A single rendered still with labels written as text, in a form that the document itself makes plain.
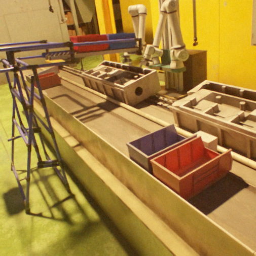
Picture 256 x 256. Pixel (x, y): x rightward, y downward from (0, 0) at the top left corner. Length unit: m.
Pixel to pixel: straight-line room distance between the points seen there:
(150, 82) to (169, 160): 1.15
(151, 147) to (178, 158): 0.21
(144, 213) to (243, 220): 0.49
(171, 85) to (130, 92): 1.92
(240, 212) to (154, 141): 0.57
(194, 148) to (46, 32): 7.58
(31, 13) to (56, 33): 0.91
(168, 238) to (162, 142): 0.51
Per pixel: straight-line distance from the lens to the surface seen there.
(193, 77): 3.79
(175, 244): 1.19
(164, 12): 3.32
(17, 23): 8.34
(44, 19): 8.51
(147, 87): 2.21
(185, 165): 1.29
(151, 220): 1.29
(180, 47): 3.26
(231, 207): 1.12
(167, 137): 1.43
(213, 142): 1.37
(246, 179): 1.27
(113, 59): 6.80
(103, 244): 2.01
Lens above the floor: 1.52
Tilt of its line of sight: 24 degrees down
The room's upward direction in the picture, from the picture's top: 8 degrees counter-clockwise
